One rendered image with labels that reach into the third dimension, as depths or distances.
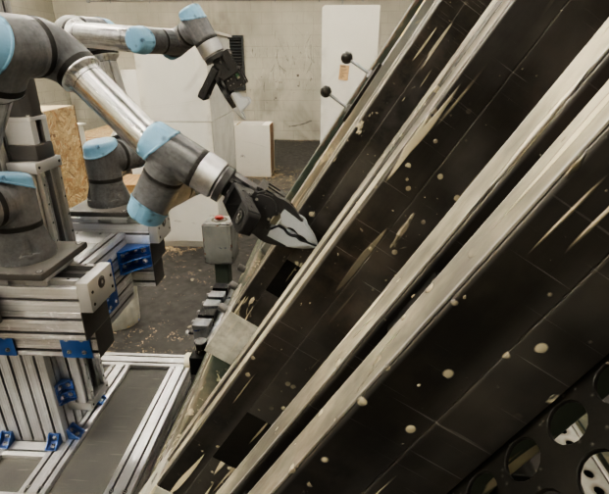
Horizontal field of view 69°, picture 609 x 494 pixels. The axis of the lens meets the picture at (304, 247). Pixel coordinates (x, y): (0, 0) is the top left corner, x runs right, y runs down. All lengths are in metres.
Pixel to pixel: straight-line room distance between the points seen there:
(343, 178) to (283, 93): 8.70
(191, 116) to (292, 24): 5.98
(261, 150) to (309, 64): 3.45
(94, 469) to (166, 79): 2.80
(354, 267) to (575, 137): 0.28
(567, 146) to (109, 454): 1.84
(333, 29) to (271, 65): 4.58
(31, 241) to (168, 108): 2.61
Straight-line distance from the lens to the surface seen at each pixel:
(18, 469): 2.01
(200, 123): 3.75
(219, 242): 1.82
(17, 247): 1.35
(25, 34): 1.04
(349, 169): 0.84
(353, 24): 5.08
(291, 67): 9.49
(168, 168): 0.83
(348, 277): 0.44
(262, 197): 0.80
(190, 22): 1.54
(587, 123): 0.19
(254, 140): 6.40
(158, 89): 3.83
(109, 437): 1.98
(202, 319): 1.48
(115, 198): 1.77
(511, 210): 0.19
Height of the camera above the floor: 1.53
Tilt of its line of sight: 23 degrees down
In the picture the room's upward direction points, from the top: straight up
